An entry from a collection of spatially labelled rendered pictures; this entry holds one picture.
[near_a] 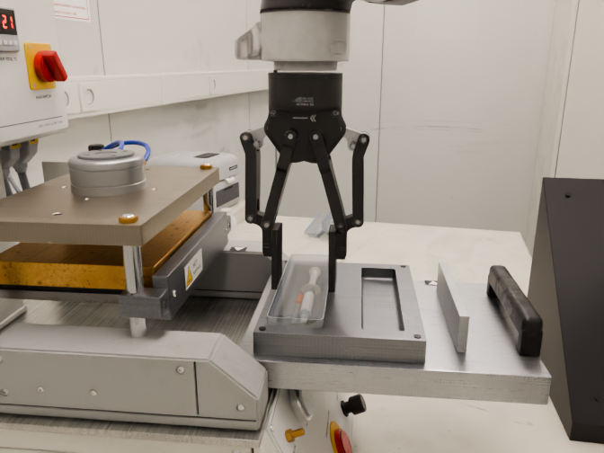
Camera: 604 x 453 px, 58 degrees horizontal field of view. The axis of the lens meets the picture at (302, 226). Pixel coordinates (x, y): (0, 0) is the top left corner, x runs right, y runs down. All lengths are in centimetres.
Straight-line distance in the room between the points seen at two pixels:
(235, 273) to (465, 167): 244
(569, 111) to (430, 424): 203
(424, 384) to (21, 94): 56
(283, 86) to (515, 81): 257
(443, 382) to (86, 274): 35
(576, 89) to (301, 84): 222
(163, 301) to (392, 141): 264
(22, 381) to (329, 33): 42
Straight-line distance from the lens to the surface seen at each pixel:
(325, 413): 71
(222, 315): 72
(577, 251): 96
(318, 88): 53
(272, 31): 54
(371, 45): 306
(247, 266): 74
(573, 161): 272
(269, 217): 58
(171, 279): 53
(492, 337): 61
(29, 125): 75
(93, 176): 60
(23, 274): 60
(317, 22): 53
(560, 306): 91
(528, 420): 89
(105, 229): 50
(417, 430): 83
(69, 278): 57
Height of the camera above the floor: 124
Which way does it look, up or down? 17 degrees down
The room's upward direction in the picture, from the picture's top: straight up
